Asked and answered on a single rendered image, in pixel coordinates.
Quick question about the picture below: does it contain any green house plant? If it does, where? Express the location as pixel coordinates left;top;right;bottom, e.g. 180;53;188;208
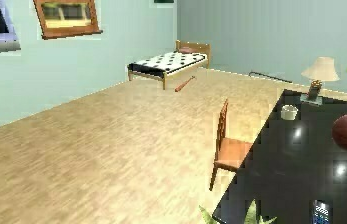
198;199;278;224

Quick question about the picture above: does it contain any wooden baseball bat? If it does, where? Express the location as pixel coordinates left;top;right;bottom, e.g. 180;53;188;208
174;75;197;93

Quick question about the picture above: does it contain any wooden bed with dotted cover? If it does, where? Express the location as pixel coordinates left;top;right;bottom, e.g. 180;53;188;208
126;39;212;91

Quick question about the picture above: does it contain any pink pillow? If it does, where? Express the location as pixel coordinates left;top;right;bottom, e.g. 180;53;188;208
178;46;199;55

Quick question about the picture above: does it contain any brown wooden chair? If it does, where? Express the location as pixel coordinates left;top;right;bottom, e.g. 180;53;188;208
208;98;254;192

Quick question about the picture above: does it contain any thin black bar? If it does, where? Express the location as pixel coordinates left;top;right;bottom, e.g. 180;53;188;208
248;70;294;84

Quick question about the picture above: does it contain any white cup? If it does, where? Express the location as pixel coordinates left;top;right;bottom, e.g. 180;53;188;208
280;104;299;121

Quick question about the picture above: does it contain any black glossy table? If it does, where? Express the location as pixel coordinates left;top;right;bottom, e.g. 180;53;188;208
211;88;347;224

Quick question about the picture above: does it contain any wooden framed picture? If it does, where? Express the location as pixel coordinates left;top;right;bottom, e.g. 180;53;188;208
32;0;104;41

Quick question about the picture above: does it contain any beige shade table lamp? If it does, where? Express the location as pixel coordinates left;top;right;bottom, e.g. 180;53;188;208
299;56;341;106

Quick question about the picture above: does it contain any dark mobile phone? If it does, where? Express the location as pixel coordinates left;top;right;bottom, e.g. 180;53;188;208
312;199;331;224

